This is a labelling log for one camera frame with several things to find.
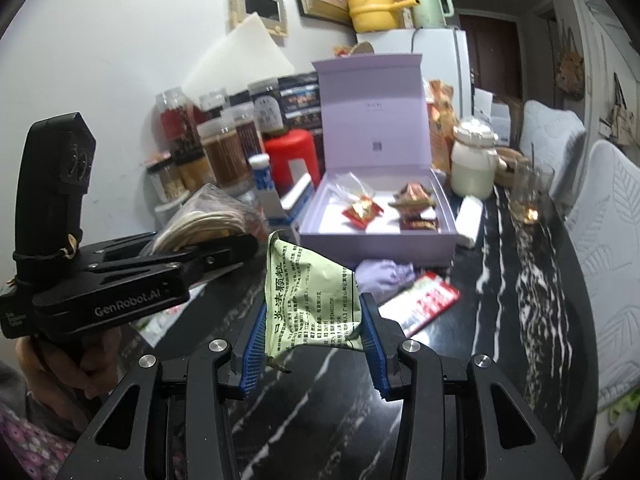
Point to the red flat packet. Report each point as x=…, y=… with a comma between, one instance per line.
x=425, y=305

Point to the white refrigerator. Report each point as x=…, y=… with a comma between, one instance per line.
x=440, y=55

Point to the person's floral clothing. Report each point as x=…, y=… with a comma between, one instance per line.
x=30, y=445

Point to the red plastic stool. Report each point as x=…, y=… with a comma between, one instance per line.
x=290, y=152

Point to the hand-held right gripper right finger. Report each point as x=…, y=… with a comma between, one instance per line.
x=372, y=350

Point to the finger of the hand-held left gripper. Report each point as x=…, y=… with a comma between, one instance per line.
x=115, y=247
x=225, y=255

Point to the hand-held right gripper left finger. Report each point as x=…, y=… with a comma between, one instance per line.
x=252, y=355

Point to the white foam board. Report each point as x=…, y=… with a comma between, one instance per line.
x=245, y=55

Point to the pale green paper packet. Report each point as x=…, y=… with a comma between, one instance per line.
x=310, y=300

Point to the person's left hand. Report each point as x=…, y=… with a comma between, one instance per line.
x=55, y=365

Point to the brown cardboard box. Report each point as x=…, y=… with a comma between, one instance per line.
x=515, y=115

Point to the pale green kettle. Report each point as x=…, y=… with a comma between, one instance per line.
x=427, y=7

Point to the lavender crumpled cloth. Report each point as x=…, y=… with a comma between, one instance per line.
x=385, y=277

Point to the white lidded pot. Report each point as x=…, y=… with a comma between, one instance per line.
x=470, y=175

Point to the wall intercom panel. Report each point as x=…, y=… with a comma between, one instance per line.
x=260, y=7

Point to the clear plastic zip bag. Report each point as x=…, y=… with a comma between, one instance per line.
x=350, y=185

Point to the orange snack bag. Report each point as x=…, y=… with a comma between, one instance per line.
x=442, y=125

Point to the lavender gift box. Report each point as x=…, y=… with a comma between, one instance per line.
x=375, y=110

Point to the brown door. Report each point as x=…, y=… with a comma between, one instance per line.
x=492, y=55

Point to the black printed snack bag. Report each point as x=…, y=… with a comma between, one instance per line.
x=299, y=102

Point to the metal spoon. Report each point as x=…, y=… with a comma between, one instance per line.
x=533, y=160

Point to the wooden bowl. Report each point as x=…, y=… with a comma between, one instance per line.
x=507, y=157

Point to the hanging canvas bag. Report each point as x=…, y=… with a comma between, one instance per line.
x=620, y=120

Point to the grey quilted chair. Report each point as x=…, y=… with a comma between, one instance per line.
x=550, y=135
x=610, y=240

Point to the row of clear food jars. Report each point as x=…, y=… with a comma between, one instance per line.
x=225, y=150

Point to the white carton box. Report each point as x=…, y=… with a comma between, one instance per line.
x=487, y=105

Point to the yellow enamel pot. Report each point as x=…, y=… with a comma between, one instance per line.
x=372, y=10

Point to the clear glass cup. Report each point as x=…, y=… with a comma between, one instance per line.
x=530, y=210

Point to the blue white box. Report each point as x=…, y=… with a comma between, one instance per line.
x=297, y=195

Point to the blue white tube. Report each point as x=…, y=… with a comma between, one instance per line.
x=262, y=175

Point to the white tissue pack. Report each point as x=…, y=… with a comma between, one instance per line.
x=470, y=220

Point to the brown gold packet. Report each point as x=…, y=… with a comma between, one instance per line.
x=412, y=195

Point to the hanging brown bag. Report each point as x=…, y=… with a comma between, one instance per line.
x=572, y=72

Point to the red gold candy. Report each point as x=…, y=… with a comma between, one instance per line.
x=362, y=209

